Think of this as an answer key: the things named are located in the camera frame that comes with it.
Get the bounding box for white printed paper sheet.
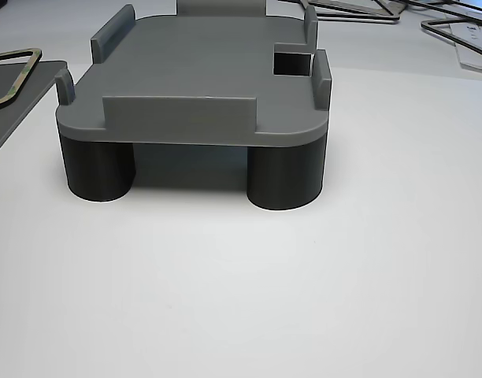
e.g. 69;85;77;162
449;21;482;74

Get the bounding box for grey holder with black legs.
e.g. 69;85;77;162
54;0;333;212

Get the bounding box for rectangular frame with tan tape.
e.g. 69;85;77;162
0;46;43;113

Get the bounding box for dark thin rectangular frame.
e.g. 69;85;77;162
402;0;482;19
420;17;482;62
299;0;403;24

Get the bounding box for dark grey flat mat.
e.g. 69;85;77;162
0;60;69;162

